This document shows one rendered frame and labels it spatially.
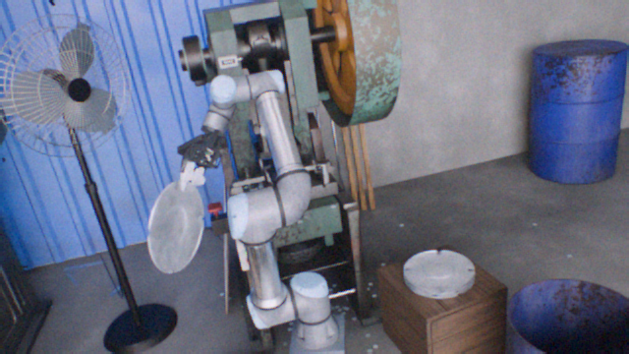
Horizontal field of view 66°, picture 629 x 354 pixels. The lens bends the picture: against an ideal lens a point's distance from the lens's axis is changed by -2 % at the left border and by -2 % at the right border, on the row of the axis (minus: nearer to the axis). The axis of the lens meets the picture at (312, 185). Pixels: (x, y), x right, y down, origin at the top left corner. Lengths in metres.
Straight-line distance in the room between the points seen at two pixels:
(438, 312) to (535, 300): 0.35
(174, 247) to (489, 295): 1.22
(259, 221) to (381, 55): 0.86
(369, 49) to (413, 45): 1.81
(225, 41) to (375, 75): 0.60
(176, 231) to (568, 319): 1.43
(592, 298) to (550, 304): 0.14
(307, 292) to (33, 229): 2.50
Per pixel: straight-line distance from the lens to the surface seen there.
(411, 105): 3.75
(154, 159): 3.46
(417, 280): 2.10
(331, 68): 2.50
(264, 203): 1.32
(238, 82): 1.52
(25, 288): 3.28
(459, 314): 2.05
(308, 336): 1.72
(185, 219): 1.56
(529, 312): 2.01
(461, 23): 3.82
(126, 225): 3.66
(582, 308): 2.06
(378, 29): 1.88
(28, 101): 2.23
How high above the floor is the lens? 1.61
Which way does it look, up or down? 24 degrees down
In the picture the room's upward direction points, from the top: 9 degrees counter-clockwise
